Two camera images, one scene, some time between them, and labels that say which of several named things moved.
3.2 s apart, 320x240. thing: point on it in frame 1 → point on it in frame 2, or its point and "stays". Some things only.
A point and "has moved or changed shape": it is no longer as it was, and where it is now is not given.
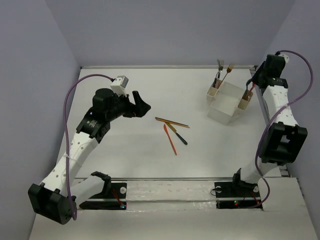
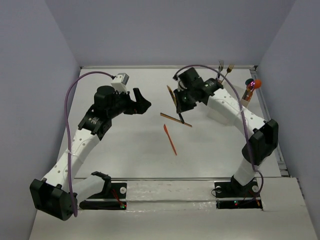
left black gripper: [130, 107] stays
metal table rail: [163, 67] stays
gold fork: [229, 68] stays
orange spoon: [250, 93] has moved or changed shape
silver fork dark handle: [220, 63] stays
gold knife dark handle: [178, 135] → [172, 95]
